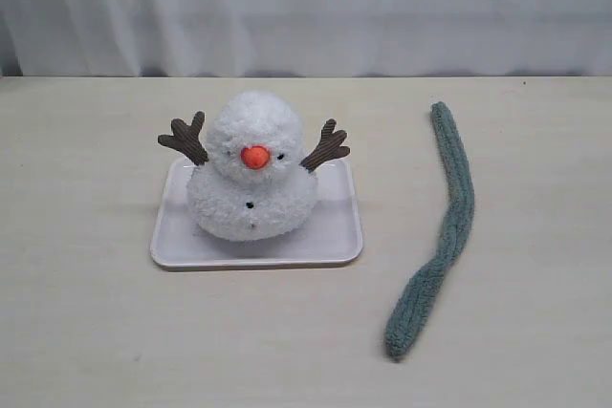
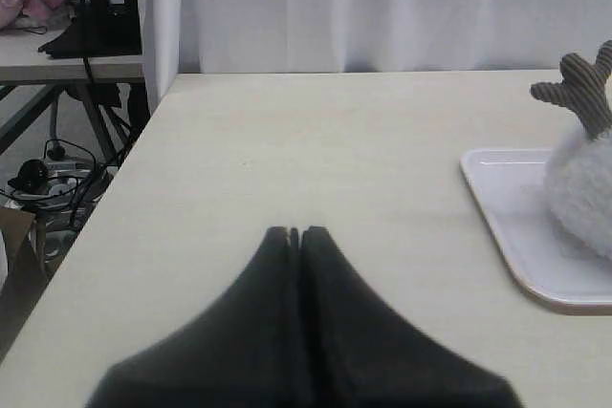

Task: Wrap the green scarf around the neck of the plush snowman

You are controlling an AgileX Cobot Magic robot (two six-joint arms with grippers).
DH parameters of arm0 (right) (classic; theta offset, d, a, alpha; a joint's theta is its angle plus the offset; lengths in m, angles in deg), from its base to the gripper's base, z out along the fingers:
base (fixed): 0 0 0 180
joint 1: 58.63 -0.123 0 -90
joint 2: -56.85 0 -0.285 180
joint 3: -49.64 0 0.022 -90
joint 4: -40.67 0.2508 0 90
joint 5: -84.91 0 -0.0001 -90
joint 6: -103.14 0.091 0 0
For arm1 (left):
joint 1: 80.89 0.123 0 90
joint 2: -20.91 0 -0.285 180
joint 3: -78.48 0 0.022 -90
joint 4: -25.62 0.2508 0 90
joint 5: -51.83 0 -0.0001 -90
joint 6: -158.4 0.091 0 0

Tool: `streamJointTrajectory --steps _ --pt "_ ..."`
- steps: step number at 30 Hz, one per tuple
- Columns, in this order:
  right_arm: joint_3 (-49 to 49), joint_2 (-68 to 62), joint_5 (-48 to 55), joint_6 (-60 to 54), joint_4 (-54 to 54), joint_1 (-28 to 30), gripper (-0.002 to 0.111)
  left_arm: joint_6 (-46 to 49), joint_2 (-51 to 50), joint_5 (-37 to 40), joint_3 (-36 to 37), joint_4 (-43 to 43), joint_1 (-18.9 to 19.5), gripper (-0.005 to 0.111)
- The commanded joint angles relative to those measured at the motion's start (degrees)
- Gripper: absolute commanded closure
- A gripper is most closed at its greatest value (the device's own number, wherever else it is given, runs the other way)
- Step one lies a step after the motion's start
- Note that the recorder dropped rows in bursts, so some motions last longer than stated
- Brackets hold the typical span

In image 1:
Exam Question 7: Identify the green knitted scarf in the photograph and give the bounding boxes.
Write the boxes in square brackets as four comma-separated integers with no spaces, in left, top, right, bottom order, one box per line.
[383,101,475,361]

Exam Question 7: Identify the white plush snowman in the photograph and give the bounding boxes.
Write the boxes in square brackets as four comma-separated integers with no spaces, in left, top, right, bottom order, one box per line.
[157,90,350,242]

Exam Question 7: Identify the white rectangular tray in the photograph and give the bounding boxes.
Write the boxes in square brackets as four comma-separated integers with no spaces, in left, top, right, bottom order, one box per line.
[149,159,363,271]

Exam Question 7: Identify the white backdrop curtain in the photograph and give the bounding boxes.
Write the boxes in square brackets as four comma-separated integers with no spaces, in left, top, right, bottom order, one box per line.
[1,0,611,76]

